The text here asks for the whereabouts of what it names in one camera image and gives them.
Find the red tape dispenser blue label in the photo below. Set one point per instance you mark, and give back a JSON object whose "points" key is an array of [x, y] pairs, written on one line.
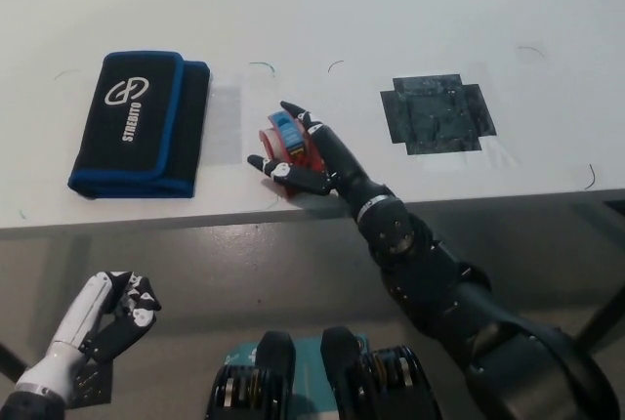
{"points": [[288, 134]]}

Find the black robot body block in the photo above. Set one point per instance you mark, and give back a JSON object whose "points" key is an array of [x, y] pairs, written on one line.
{"points": [[390, 381], [254, 381]]}

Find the black tape patch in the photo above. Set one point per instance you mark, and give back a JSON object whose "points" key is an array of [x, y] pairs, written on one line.
{"points": [[434, 117]]}

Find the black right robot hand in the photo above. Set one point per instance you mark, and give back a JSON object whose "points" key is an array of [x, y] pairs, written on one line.
{"points": [[342, 161]]}

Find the black right robot body block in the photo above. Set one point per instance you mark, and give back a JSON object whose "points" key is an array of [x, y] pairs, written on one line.
{"points": [[390, 381]]}

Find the black table leg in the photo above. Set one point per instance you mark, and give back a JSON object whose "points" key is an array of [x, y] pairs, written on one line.
{"points": [[10, 359]]}

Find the black pouch notebook blue trim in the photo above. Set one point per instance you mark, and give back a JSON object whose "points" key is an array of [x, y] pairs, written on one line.
{"points": [[137, 127]]}

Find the black left robot body block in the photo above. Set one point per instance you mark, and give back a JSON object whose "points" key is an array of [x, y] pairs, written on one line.
{"points": [[254, 381]]}

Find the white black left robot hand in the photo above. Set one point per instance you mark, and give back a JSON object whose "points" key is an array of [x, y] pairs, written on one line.
{"points": [[83, 312]]}

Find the clear tape patch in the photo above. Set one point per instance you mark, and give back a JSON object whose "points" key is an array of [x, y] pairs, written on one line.
{"points": [[227, 122]]}

